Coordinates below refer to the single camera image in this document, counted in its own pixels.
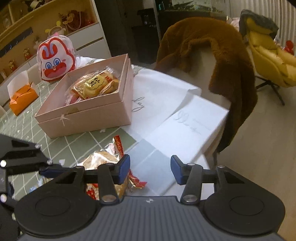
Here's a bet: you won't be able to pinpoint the round pastry clear wrapper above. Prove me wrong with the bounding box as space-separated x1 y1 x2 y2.
78 135 147 202

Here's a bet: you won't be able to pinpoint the rice cracker pack yellow label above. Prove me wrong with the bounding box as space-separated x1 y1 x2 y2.
70 67 120 100

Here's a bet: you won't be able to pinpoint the green checked tablecloth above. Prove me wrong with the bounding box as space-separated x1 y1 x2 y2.
1 82 137 167

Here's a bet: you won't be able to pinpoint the orange tissue box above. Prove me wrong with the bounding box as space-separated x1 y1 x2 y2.
9 82 39 116

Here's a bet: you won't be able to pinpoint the white paper sheets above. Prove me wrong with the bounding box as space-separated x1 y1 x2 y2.
76 56 230 197

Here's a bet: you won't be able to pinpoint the white tissue sheet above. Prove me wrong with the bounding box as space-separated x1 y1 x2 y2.
8 70 29 98

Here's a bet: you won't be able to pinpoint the pink cardboard gift box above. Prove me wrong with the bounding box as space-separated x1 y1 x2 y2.
35 54 133 138

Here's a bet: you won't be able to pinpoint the cream dining chair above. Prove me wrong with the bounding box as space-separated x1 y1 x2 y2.
27 64 42 85

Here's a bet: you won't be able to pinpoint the brown fleece jacket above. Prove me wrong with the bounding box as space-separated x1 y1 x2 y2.
155 17 257 152

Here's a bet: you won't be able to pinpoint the red white rabbit bag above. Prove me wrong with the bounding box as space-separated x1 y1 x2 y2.
37 35 77 82

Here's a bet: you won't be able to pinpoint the yellow lounge chair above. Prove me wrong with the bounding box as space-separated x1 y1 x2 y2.
239 9 295 106

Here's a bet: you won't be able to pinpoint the black water dispenser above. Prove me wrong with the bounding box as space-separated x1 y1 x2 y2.
132 8 159 64

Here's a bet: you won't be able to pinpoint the glass fish tank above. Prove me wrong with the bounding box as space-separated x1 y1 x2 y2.
155 0 230 14

